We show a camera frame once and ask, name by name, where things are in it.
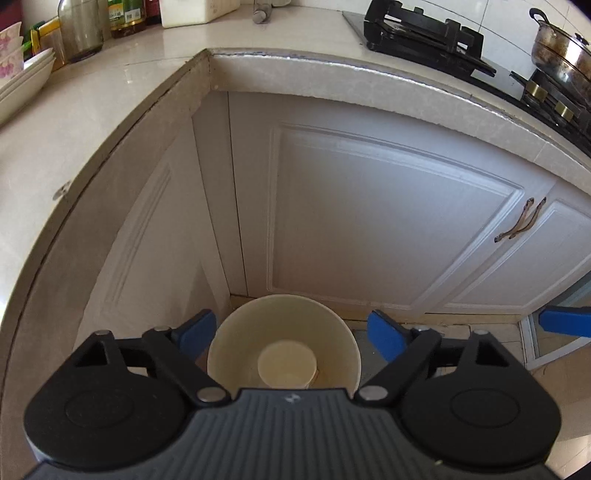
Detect white paper trash bucket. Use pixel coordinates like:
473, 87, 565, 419
207, 294, 362, 395

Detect stainless steel pot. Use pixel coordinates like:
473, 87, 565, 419
529, 7, 590, 97

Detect stacked white plates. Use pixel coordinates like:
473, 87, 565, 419
0, 48, 55, 125

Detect black gas stove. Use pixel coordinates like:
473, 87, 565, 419
342, 1, 590, 154

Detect white plastic lidded box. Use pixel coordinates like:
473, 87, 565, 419
159, 0, 240, 28

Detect oil bottle green label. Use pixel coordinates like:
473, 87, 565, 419
107, 0, 146, 39

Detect stacked floral bowls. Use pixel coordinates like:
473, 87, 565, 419
0, 22, 24, 86

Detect clear bottle red cap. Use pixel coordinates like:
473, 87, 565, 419
58, 0, 104, 63

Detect right cabinet handle pair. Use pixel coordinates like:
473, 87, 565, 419
494, 197, 547, 243

